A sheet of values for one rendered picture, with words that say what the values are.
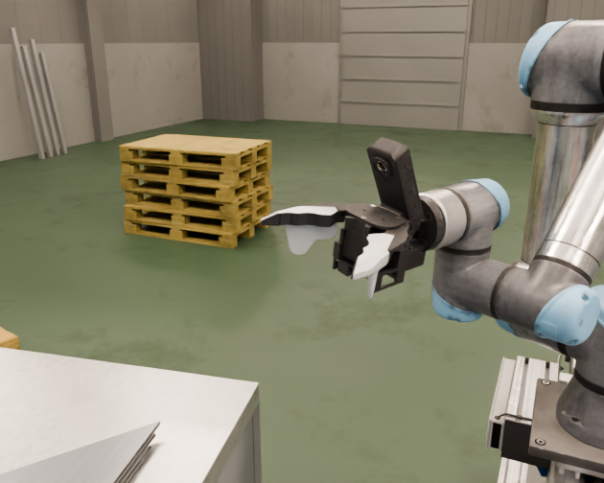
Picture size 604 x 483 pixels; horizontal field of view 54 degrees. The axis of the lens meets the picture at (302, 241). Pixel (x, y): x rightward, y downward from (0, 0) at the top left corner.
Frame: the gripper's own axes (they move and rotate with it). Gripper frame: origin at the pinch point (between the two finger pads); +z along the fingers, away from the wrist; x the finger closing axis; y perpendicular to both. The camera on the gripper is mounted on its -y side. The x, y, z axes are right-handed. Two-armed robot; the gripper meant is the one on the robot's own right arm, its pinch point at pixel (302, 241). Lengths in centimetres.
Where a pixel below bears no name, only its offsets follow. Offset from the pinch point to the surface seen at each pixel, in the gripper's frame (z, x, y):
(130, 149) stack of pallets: -175, 417, 126
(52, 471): 20, 26, 42
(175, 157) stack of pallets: -196, 378, 125
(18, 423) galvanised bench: 20, 44, 47
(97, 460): 14, 24, 42
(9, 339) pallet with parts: -25, 251, 168
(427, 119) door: -907, 663, 222
